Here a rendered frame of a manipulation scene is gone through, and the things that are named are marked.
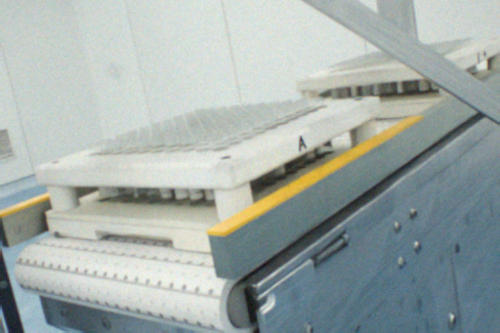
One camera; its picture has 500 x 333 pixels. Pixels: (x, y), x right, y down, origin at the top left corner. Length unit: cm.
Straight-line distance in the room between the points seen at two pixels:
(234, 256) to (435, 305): 50
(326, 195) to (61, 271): 24
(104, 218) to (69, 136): 562
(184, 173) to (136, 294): 10
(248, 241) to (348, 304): 16
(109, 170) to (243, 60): 430
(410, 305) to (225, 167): 42
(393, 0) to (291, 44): 310
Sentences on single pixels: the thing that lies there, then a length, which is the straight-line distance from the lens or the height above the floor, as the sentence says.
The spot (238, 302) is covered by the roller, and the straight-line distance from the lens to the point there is 43.
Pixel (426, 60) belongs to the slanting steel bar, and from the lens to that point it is 57.
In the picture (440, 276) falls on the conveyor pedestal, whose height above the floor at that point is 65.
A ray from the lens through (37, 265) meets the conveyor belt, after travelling 58.
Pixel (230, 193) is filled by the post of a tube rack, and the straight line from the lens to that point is 44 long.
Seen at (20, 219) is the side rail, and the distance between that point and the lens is 61.
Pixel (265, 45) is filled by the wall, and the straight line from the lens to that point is 464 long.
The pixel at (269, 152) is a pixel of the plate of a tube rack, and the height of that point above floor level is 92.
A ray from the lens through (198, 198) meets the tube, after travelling 51.
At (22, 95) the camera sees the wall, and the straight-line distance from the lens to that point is 594.
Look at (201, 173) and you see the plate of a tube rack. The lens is 44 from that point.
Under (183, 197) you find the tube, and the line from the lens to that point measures 52.
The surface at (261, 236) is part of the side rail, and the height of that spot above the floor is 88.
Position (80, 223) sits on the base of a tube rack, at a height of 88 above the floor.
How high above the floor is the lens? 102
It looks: 11 degrees down
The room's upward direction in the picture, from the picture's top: 11 degrees counter-clockwise
